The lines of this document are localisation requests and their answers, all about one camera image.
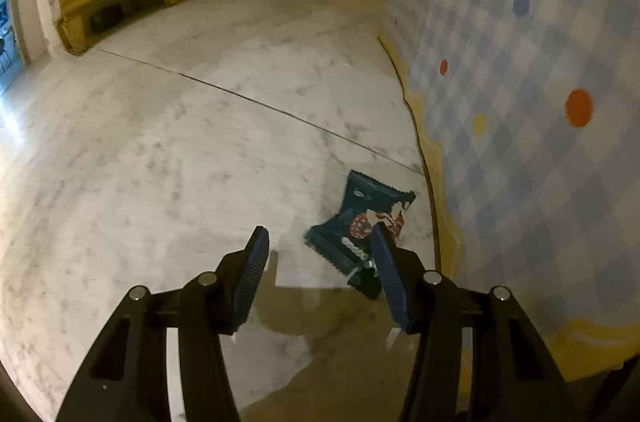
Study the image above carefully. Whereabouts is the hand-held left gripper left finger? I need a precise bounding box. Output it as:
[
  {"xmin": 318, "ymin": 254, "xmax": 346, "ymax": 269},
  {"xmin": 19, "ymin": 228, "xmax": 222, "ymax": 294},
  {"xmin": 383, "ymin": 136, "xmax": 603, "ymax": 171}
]
[{"xmin": 55, "ymin": 226, "xmax": 271, "ymax": 422}]

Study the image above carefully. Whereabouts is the dark teal snack packet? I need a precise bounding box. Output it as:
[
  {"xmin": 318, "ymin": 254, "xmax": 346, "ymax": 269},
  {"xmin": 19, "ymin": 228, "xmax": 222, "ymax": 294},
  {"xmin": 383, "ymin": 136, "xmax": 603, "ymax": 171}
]
[{"xmin": 304, "ymin": 169, "xmax": 417, "ymax": 300}]

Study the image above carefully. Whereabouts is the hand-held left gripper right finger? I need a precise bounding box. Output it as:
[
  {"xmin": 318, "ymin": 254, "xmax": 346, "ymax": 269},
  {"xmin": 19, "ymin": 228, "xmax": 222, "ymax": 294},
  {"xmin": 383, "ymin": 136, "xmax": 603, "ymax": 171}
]
[{"xmin": 370, "ymin": 223, "xmax": 583, "ymax": 422}]

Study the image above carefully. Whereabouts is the blue checked tablecloth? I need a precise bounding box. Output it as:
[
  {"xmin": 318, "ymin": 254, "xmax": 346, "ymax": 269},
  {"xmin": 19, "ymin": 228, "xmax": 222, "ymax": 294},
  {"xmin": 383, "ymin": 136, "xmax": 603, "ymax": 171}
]
[{"xmin": 377, "ymin": 0, "xmax": 640, "ymax": 383}]

